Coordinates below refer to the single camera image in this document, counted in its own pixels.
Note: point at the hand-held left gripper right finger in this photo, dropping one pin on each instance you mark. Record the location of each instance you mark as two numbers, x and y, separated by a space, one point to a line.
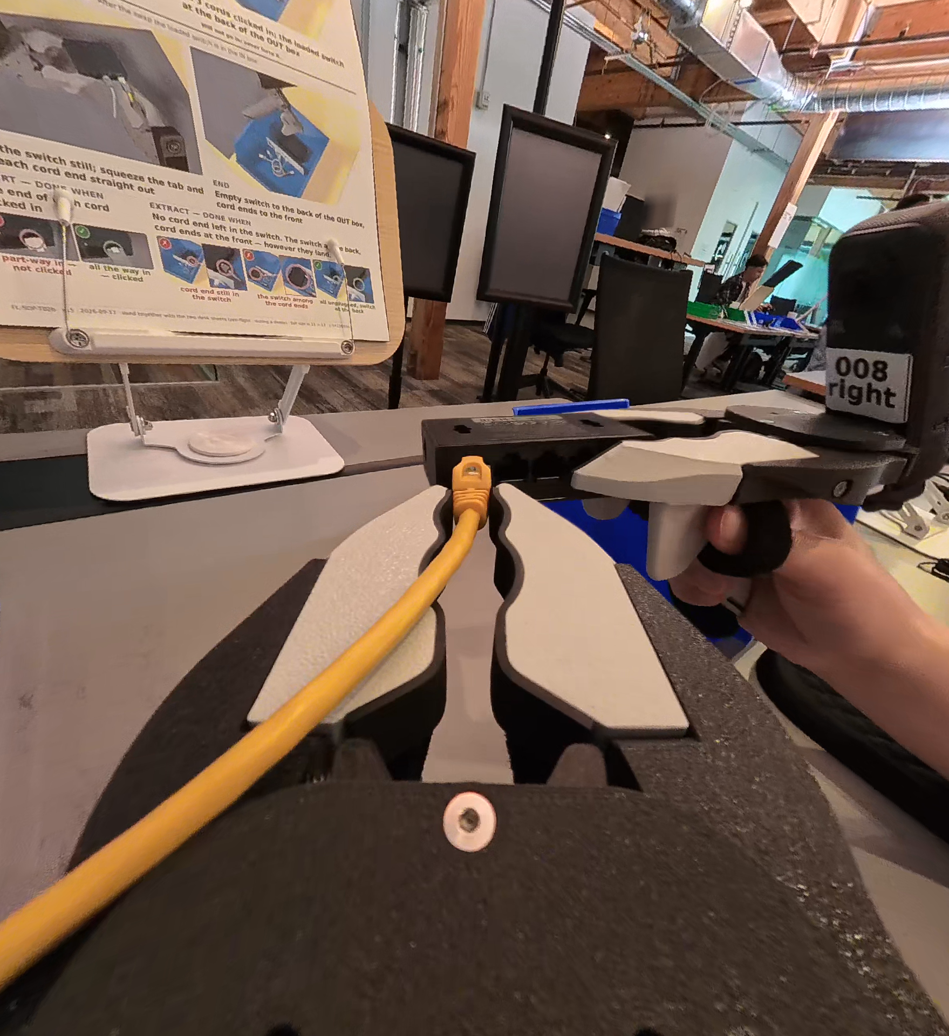
588 632

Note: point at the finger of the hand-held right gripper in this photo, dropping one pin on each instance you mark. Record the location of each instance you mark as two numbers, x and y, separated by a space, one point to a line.
685 470
661 418

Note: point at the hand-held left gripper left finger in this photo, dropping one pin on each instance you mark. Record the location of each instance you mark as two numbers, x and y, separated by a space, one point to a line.
345 615

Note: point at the black network switch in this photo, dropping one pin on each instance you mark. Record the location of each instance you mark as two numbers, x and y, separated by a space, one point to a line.
507 445

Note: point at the person's right forearm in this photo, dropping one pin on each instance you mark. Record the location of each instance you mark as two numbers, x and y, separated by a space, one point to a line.
912 696

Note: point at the person's right hand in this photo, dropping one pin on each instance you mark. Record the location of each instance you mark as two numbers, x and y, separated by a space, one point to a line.
806 599

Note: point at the black office chair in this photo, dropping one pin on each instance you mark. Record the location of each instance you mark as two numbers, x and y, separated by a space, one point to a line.
640 332

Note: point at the blue plastic bin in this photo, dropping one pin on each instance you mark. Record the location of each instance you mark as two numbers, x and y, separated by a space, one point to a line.
604 526

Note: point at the green-topped table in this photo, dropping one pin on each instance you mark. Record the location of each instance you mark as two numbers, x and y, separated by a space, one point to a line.
750 332

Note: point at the white stand base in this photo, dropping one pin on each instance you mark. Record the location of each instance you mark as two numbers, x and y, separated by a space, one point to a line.
216 462

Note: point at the black textured pad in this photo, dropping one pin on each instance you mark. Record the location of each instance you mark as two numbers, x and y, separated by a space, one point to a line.
879 777

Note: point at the black pole with round top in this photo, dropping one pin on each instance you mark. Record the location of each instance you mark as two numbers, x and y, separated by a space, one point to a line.
549 57

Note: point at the wooden pillar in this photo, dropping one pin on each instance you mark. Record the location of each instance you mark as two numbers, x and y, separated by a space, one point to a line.
450 97

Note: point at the printed instruction poster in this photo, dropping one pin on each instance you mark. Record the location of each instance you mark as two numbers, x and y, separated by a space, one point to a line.
167 146

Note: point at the silver ventilation duct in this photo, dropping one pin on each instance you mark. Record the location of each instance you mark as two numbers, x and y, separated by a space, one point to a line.
742 49

